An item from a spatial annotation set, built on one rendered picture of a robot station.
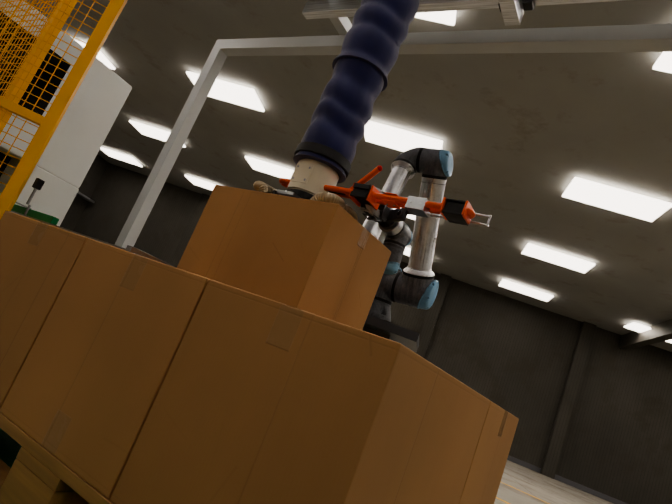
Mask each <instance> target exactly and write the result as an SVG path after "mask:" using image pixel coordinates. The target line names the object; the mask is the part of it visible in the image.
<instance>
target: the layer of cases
mask: <svg viewBox="0 0 672 504"><path fill-rule="evenodd" d="M0 412H1V413H2V414H4V415H5V416H6V417H7V418H9V419H10V420H11V421H12V422H14V423H15V424H16V425H17V426H18V427H20V428H21V429H22V430H23V431H25V432H26V433H27V434H28V435H30V436H31V437H32V438H33V439H35V440H36V441H37V442H38V443H39V444H41V445H42V446H43V447H44V448H46V449H47V450H48V451H49V452H51V453H52V454H53V455H54V456H56V457H57V458H58V459H59V460H61V461H62V462H63V463H64V464H65V465H67V466H68V467H69V468H70V469H72V470H73V471H74V472H75V473H77V474H78V475H79V476H80V477H82V478H83V479H84V480H85V481H86V482H88V483H89V484H90V485H91V486H93V487H94V488H95V489H96V490H98V491H99V492H100V493H101V494H103V495H104V496H105V497H106V498H108V499H110V498H111V499H110V501H111V502H112V503H114V504H494V502H495V499H496V495H497V492H498V488H499V485H500V482H501V478H502V475H503V472H504V468H505V465H506V462H507V458H508V455H509V451H510V448H511V445H512V441H513V438H514V435H515V431H516V428H517V425H518V421H519V419H518V418H517V417H515V416H514V415H512V414H511V413H509V412H508V411H506V410H504V409H503V408H501V407H500V406H498V405H497V404H495V403H493V402H492V401H490V400H489V399H487V398H486V397H484V396H482V395H481V394H479V393H478V392H476V391H475V390H473V389H471V388H470V387H468V386H467V385H465V384H464V383H462V382H460V381H459V380H457V379H456V378H454V377H453V376H451V375H449V374H448V373H446V372H445V371H443V370H442V369H440V368H438V367H437V366H435V365H434V364H432V363H431V362H429V361H427V360H426V359H424V358H423V357H421V356H420V355H418V354H416V353H415V352H413V351H412V350H410V349H409V348H407V347H405V346H404V345H402V344H401V343H398V342H395V341H392V340H389V339H386V338H384V337H381V336H378V335H375V334H372V333H369V332H366V331H363V330H360V329H357V328H354V327H351V326H348V325H345V324H342V323H339V322H336V321H333V320H330V319H327V318H324V317H321V316H318V315H315V314H312V313H309V312H306V311H303V310H301V309H298V308H295V307H292V306H289V305H286V304H283V303H280V302H277V301H274V300H271V299H268V298H265V297H262V296H259V295H256V294H253V293H250V292H247V291H244V290H241V289H238V288H235V287H232V286H229V285H226V284H223V283H220V282H218V281H215V280H210V279H208V278H206V277H203V276H200V275H197V274H194V273H191V272H188V271H185V270H182V269H179V268H176V267H173V266H170V265H167V264H164V263H161V262H158V261H155V260H152V259H149V258H146V257H143V256H140V255H137V254H135V253H132V252H129V251H126V250H123V249H120V248H117V247H114V246H111V245H108V244H105V243H102V242H99V241H96V240H93V239H89V238H87V237H84V236H81V235H78V234H75V233H72V232H69V231H66V230H63V229H60V228H57V227H54V226H52V225H49V224H46V223H43V222H40V221H37V220H34V219H31V218H28V217H25V216H22V215H19V214H16V213H13V212H10V211H5V212H4V214H3V216H2V217H1V219H0Z"/></svg>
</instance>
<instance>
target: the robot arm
mask: <svg viewBox="0 0 672 504"><path fill-rule="evenodd" d="M391 170H392V171H391V173H390V175H389V177H388V179H387V181H386V183H385V184H384V186H383V188H382V190H380V189H379V188H377V187H376V189H377V190H378V191H379V192H380V193H381V194H385V193H384V192H388V193H394V194H397V195H398V196H400V195H401V193H402V191H403V189H404V187H405V185H406V183H407V181H408V179H411V178H413V176H414V175H415V174H416V173H422V177H421V178H422V181H421V187H420V193H419V197H421V198H427V199H428V200H429V201H432V202H438V203H442V200H443V197H444V191H445V185H446V181H447V177H450V176H451V175H452V172H453V156H452V154H451V152H450V151H446V150H442V149H431V148H423V147H416V148H412V149H409V150H407V151H405V152H403V153H401V154H400V155H398V156H397V157H396V158H395V159H394V161H393V162H392V164H391ZM365 206H366V208H365V209H360V210H362V211H364V212H365V213H366V214H365V213H362V214H363V215H364V216H365V217H366V216H367V217H366V220H365V222H364V224H363V227H364V228H366V229H367V230H368V231H369V232H370V233H371V234H372V235H373V236H374V237H376V238H377V239H378V238H379V236H380V234H381V232H382V231H383V232H384V233H385V234H386V237H385V240H384V243H383V245H384V246H385V247H387V248H388V249H389V250H390V251H391V255H390V258H389V260H388V263H387V266H386V268H385V271H384V274H383V276H382V279H381V282H380V284H379V287H378V290H377V292H376V295H375V298H374V300H373V303H372V306H371V308H370V311H369V314H368V315H371V316H374V317H376V318H379V319H382V320H387V321H389V322H391V305H392V302H396V303H400V304H403V305H407V306H411V307H415V308H418V309H425V310H427V309H429V308H430V307H431V306H432V305H433V303H434V301H435V299H436V296H437V292H438V288H439V283H438V281H437V280H434V277H435V274H434V273H433V271H432V263H433V257H434V251H435V245H436V239H437V233H438V227H439V221H440V218H436V217H431V216H429V218H426V217H420V216H416V218H415V225H414V231H413V234H412V231H411V229H410V227H409V226H408V225H407V224H406V223H405V222H404V221H405V220H406V217H407V215H408V214H405V212H406V208H401V209H394V208H389V207H387V205H383V204H380V205H379V207H378V210H375V209H374V208H373V207H372V206H371V205H368V204H365ZM411 241H412V244H411V250H410V256H409V263H408V266H407V267H406V268H404V269H403V272H402V269H401V268H400V263H401V260H402V257H403V254H404V251H405V247H406V246H408V245H409V244H410V243H411Z"/></svg>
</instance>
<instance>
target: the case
mask: <svg viewBox="0 0 672 504"><path fill-rule="evenodd" d="M390 255H391V251H390V250H389V249H388V248H387V247H385V246H384V245H383V244H382V243H381V242H380V241H379V240H378V239H377V238H376V237H374V236H373V235H372V234H371V233H370V232H369V231H368V230H367V229H366V228H364V227H363V226H362V225H361V224H360V223H359V222H358V221H357V220H356V219H354V218H353V217H352V216H351V215H350V214H349V213H348V212H347V211H346V210H344V209H343V208H342V207H341V206H340V205H339V204H334V203H328V202H321V201H315V200H309V199H303V198H296V197H290V196H284V195H278V194H272V193H265V192H259V191H253V190H247V189H240V188H234V187H228V186H222V185H215V187H214V189H213V191H212V193H211V195H210V198H209V200H208V202H207V204H206V206H205V208H204V210H203V213H202V215H201V217H200V219H199V221H198V223H197V225H196V227H195V230H194V232H193V234H192V236H191V238H190V240H189V242H188V245H187V247H186V249H185V251H184V253H183V255H182V257H181V260H180V262H179V264H178V266H177V268H179V269H182V270H185V271H188V272H191V273H194V274H197V275H200V276H203V277H206V278H208V279H210V280H215V281H218V282H220V283H223V284H226V285H229V286H232V287H235V288H238V289H241V290H244V291H247V292H250V293H253V294H256V295H259V296H262V297H265V298H268V299H271V300H274V301H277V302H280V303H283V304H286V305H289V306H292V307H295V308H298V309H301V310H303V311H306V312H309V313H312V314H315V315H318V316H321V317H324V318H327V319H330V320H333V321H336V322H339V323H342V324H345V325H348V326H351V327H354V328H357V329H360V330H362V329H363V327H364V324H365V321H366V319H367V316H368V314H369V311H370V308H371V306H372V303H373V300H374V298H375V295H376V292H377V290H378V287H379V284H380V282H381V279H382V276H383V274H384V271H385V268H386V266H387V263H388V260H389V258H390Z"/></svg>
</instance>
